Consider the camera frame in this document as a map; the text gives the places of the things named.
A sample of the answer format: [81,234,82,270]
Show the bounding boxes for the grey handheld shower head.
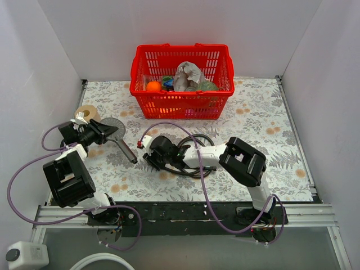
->
[101,117,138,164]

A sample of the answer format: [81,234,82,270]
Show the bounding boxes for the dark metal shower hose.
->
[157,133,217,179]

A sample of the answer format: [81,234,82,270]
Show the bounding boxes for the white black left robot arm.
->
[43,119,120,225]

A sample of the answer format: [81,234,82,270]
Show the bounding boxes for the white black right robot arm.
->
[137,134,276,224]

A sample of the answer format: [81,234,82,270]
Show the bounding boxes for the beige tape roll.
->
[75,105,101,122]

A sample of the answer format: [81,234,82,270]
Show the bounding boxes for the orange fruit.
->
[146,81,162,92]

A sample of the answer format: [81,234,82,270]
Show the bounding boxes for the blue packaged item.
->
[163,78,174,88]

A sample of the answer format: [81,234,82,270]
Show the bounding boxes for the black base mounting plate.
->
[87,201,289,239]

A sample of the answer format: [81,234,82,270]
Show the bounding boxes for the green netted item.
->
[196,80,219,92]

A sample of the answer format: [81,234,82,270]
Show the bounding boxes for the crumpled grey paper bag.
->
[173,61,206,92]

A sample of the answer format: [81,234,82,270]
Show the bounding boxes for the floral patterned table mat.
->
[82,78,313,203]

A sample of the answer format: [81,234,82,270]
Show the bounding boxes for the red plastic shopping basket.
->
[130,43,235,120]

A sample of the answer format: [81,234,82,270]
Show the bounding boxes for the white curved tube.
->
[69,253,136,270]

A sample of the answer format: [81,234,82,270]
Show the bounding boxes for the white power adapter box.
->
[6,241,49,270]

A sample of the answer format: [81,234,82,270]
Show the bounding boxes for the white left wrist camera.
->
[70,112,88,130]

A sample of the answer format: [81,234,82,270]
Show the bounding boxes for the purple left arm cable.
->
[7,125,142,251]

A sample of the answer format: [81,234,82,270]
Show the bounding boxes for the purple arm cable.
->
[7,125,142,251]
[139,121,287,245]

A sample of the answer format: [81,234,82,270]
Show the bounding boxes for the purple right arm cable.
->
[139,121,287,245]

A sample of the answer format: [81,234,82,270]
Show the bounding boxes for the aluminium frame rail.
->
[35,204,352,269]

